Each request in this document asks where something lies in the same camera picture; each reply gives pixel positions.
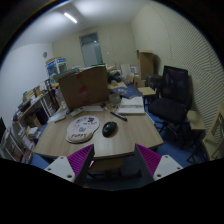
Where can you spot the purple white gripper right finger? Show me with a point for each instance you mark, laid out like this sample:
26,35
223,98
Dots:
157,165

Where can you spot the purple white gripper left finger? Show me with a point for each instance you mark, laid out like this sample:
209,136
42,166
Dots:
73,168

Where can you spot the round puppy mouse pad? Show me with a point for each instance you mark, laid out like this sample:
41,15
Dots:
82,129

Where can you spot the black computer mouse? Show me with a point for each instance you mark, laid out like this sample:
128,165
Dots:
109,129

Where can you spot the wooden table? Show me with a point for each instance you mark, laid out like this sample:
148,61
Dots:
138,129

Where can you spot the white remote control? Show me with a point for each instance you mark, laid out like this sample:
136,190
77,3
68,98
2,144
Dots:
77,111

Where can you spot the light wooden chair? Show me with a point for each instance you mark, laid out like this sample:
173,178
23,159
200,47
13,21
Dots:
213,141

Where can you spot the black office chair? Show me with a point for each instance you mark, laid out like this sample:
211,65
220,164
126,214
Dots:
175,98

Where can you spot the black pen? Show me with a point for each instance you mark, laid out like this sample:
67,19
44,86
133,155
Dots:
119,116

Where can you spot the white open book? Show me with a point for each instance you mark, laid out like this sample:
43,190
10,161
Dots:
131,106

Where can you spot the wooden shelf unit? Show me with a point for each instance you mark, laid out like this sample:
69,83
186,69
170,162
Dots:
19,139

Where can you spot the small wooden stool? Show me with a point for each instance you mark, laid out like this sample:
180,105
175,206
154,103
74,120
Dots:
147,92

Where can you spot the large brown cardboard box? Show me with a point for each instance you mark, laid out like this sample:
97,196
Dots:
85,88

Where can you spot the tall cardboard box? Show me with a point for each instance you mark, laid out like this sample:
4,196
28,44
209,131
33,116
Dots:
146,63

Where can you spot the blue white box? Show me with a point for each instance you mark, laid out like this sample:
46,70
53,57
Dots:
56,66

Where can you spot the grey door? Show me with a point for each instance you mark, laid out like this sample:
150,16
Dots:
91,50

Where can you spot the ceiling tube light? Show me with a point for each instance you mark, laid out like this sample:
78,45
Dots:
70,17

